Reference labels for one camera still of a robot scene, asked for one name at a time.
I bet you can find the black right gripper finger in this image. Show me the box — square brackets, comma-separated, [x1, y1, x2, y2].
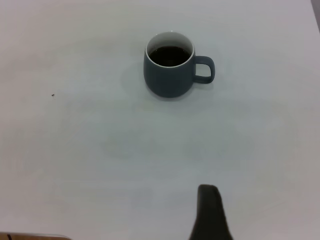
[187, 184, 234, 240]

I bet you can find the dark grey ceramic mug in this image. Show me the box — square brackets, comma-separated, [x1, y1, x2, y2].
[143, 30, 216, 99]

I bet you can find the dark coffee liquid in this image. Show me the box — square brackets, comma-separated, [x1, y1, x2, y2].
[149, 45, 191, 68]

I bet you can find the brown wooden board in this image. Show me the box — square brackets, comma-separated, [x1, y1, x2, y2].
[0, 233, 73, 240]

